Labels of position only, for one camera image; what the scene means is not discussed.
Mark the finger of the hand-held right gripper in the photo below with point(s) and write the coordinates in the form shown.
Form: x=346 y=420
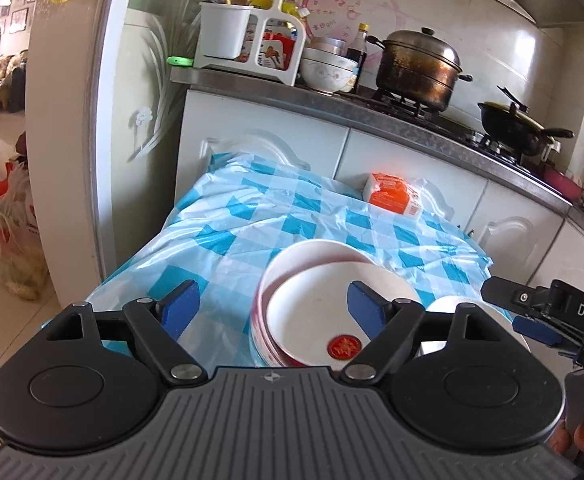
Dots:
x=502 y=291
x=532 y=327

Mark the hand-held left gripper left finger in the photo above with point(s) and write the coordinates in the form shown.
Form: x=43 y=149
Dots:
x=179 y=310

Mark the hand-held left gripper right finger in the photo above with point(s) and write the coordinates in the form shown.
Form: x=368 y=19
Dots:
x=367 y=310

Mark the white bowl with red mark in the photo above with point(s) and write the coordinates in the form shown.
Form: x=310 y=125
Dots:
x=312 y=320

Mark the white bowl with grey print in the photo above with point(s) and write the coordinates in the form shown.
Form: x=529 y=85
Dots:
x=444 y=306

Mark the pink patterned white bowl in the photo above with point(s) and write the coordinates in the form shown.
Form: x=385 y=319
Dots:
x=294 y=255

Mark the white cabinet door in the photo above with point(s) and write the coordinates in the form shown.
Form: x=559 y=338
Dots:
x=572 y=260
x=517 y=220
x=422 y=160
x=272 y=120

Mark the blue checkered plastic tablecloth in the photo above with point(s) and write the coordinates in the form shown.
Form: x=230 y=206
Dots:
x=252 y=230

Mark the orange tissue packet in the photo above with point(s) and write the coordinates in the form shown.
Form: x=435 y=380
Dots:
x=387 y=192

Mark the red pan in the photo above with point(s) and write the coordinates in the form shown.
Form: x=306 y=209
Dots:
x=562 y=182

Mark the black wok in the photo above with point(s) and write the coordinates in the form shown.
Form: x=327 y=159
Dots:
x=507 y=127

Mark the black gas stove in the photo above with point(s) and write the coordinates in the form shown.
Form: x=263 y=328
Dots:
x=452 y=125

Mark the white frosted glass door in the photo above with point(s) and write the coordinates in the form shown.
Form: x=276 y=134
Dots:
x=117 y=135

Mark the grey stone countertop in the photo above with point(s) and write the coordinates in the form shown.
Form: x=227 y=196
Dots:
x=322 y=100

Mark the steel stock pot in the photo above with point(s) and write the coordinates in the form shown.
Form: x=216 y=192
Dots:
x=417 y=75

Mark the white floral bowl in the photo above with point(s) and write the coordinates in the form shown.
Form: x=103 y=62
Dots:
x=327 y=75

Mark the white seasoning rack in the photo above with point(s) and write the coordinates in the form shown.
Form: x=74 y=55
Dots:
x=252 y=72

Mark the green clip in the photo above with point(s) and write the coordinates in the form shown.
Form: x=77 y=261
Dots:
x=179 y=61

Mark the dark sauce bottle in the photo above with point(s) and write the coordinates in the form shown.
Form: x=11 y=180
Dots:
x=358 y=60

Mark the red seasoning packet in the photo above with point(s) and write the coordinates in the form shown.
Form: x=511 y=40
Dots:
x=277 y=52

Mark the white utensil holder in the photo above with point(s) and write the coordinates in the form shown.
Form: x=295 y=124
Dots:
x=224 y=30

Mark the pink wall sticker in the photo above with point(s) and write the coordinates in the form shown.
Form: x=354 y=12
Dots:
x=352 y=0

